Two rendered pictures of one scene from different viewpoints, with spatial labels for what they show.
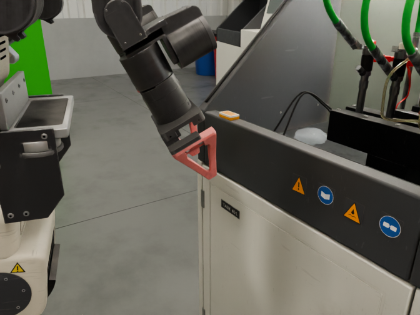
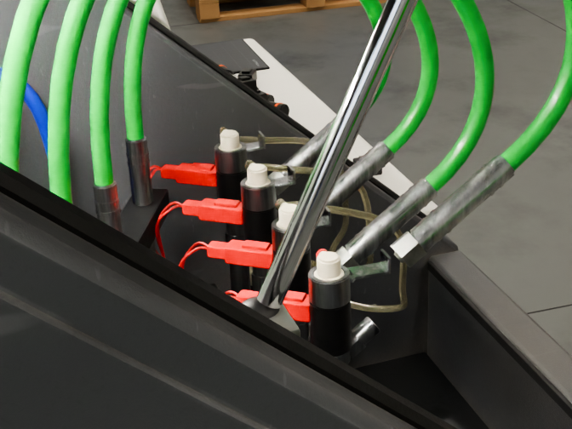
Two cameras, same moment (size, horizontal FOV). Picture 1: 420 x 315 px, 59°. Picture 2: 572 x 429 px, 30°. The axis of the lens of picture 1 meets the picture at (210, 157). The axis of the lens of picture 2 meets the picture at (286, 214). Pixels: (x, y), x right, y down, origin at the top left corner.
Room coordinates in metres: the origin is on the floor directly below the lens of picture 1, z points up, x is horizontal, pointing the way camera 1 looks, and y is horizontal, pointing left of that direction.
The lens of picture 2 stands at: (1.51, -0.22, 1.49)
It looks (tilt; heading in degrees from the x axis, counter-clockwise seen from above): 26 degrees down; 197
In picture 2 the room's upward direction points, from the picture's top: 3 degrees counter-clockwise
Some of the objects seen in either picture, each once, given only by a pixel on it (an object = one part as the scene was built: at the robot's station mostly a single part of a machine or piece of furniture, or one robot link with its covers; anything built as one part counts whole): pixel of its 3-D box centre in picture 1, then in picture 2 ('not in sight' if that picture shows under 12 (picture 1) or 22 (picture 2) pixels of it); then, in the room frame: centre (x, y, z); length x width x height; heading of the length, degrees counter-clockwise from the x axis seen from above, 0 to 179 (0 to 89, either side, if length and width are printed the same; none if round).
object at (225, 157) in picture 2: not in sight; (249, 251); (0.71, -0.50, 1.03); 0.05 x 0.03 x 0.21; 124
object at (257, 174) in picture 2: not in sight; (257, 182); (0.78, -0.46, 1.14); 0.02 x 0.02 x 0.03
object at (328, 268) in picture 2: not in sight; (328, 273); (0.91, -0.37, 1.14); 0.02 x 0.02 x 0.03
